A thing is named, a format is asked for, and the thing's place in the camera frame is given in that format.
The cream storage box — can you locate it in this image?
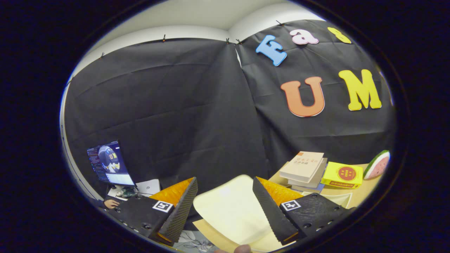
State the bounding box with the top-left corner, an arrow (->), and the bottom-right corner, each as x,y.
193,175 -> 352,253

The beige book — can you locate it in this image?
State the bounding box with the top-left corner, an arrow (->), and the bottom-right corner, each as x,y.
279,151 -> 324,183

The white paper sheet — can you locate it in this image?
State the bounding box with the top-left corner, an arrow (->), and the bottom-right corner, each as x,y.
135,179 -> 161,196

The grey book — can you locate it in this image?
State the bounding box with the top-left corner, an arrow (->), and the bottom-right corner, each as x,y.
288,158 -> 328,189

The yellow book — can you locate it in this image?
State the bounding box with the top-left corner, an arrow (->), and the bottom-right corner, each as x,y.
321,162 -> 364,189

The blue book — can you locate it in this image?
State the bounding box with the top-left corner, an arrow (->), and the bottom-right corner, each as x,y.
291,182 -> 326,194

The computer monitor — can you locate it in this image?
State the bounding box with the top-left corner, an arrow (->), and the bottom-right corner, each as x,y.
87,141 -> 136,187

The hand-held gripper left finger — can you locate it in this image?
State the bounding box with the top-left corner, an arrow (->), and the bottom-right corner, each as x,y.
112,177 -> 198,246

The watermelon slice plush toy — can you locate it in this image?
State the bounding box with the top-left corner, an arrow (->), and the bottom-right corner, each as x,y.
363,150 -> 391,180

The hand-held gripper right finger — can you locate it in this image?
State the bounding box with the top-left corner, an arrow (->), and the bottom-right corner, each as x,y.
252,176 -> 355,246

